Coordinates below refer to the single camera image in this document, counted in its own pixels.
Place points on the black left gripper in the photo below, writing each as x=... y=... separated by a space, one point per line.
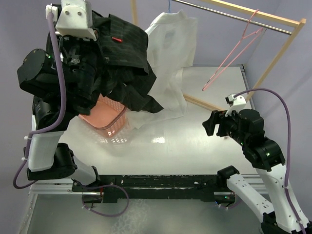
x=67 y=43

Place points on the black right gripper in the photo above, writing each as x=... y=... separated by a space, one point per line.
x=217 y=116

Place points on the dark pinstriped shirt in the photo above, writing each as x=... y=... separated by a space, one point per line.
x=119 y=55

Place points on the pink wire hanger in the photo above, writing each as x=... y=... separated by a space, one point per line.
x=222 y=66

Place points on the white shirt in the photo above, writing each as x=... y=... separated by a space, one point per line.
x=171 y=48

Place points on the blue hanger hook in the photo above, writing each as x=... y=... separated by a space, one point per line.
x=169 y=6

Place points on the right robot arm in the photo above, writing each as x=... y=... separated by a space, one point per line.
x=281 y=214

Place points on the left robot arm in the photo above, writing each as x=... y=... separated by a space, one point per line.
x=62 y=87

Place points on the pink plastic laundry basket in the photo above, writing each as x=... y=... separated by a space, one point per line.
x=107 y=117

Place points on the wooden clothes rack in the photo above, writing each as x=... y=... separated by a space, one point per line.
x=245 y=41

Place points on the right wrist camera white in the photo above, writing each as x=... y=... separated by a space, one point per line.
x=236 y=104

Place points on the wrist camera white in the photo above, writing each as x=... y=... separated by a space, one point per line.
x=236 y=104
x=73 y=18

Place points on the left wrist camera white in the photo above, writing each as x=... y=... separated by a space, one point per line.
x=73 y=18

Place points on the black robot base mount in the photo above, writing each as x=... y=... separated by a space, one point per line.
x=199 y=187

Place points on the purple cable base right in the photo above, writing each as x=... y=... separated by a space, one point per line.
x=229 y=201

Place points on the purple cable base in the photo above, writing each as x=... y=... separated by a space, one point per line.
x=108 y=196
x=229 y=201

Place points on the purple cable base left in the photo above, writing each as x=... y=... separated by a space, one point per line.
x=108 y=196

